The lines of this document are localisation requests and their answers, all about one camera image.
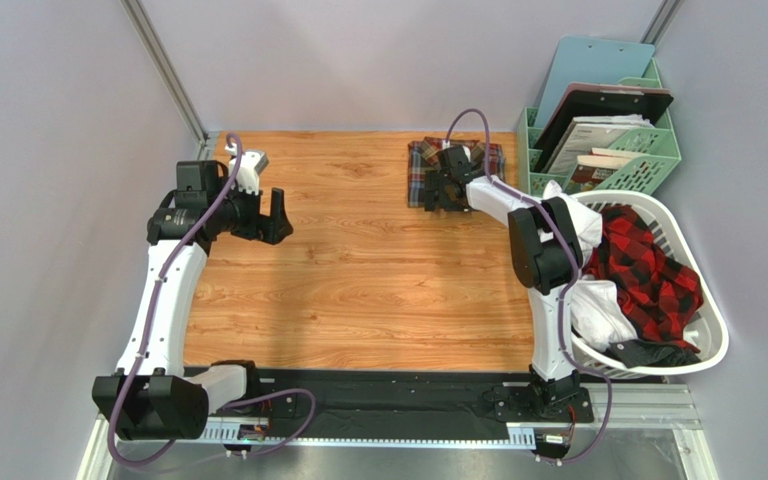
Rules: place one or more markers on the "white manual booklet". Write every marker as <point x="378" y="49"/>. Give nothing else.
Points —
<point x="585" y="133"/>

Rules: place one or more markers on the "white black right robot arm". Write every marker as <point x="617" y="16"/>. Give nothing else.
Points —
<point x="545" y="255"/>

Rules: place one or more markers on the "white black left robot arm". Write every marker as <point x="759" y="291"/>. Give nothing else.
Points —
<point x="148" y="396"/>

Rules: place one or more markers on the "red white book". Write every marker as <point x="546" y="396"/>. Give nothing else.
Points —
<point x="594" y="168"/>

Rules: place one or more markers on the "white laundry basket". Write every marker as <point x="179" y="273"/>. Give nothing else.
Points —
<point x="707" y="329"/>

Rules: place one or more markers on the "dark grey garment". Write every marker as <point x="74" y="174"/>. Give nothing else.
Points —
<point x="642" y="353"/>

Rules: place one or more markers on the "pink clipboard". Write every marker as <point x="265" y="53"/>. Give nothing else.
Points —
<point x="609" y="88"/>

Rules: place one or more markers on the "white shirt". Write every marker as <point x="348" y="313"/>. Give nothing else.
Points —
<point x="595" y="313"/>

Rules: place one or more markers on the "light blue clipboard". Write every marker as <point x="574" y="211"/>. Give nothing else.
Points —
<point x="589" y="60"/>

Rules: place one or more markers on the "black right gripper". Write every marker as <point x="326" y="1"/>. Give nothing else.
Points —
<point x="448" y="179"/>

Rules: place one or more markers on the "red black checked shirt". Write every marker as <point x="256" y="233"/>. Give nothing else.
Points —
<point x="656" y="293"/>

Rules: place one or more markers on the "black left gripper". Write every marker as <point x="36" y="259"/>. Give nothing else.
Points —
<point x="272" y="228"/>

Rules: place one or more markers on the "brown blue red plaid shirt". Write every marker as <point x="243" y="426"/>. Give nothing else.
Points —
<point x="423" y="158"/>

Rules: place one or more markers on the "green plastic file organizer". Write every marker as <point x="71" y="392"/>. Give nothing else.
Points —
<point x="659" y="145"/>

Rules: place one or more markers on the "black clipboard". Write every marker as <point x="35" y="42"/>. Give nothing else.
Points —
<point x="651" y="107"/>

